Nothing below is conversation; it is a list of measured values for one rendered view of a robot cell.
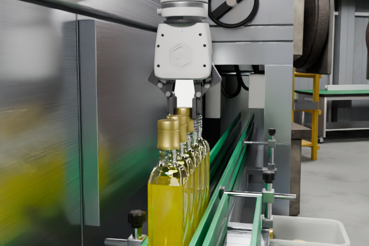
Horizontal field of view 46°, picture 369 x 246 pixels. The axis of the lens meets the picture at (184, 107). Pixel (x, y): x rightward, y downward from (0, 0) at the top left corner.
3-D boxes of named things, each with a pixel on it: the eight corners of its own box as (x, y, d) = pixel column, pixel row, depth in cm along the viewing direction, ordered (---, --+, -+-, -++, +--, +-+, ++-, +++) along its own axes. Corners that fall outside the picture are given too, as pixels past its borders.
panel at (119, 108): (188, 135, 161) (188, 42, 158) (196, 136, 161) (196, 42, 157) (83, 225, 74) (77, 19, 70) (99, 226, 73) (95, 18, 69)
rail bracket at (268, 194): (220, 219, 102) (221, 167, 101) (294, 225, 99) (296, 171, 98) (218, 224, 99) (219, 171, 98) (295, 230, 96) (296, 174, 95)
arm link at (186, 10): (152, 1, 75) (152, 20, 75) (203, 0, 73) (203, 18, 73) (165, 7, 83) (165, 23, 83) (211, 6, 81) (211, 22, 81)
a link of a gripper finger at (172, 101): (156, 82, 79) (156, 118, 80) (173, 82, 78) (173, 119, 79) (160, 80, 82) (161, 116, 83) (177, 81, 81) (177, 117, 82)
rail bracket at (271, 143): (241, 185, 167) (242, 126, 164) (287, 188, 163) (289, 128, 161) (240, 189, 162) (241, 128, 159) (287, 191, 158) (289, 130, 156)
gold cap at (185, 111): (177, 129, 82) (177, 106, 82) (195, 130, 82) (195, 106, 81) (172, 132, 79) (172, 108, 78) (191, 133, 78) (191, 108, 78)
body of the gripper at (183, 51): (150, 15, 76) (151, 79, 77) (209, 13, 73) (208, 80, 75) (161, 18, 83) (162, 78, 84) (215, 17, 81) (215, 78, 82)
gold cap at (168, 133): (180, 150, 67) (180, 121, 67) (157, 150, 67) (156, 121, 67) (179, 145, 71) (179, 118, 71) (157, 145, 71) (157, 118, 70)
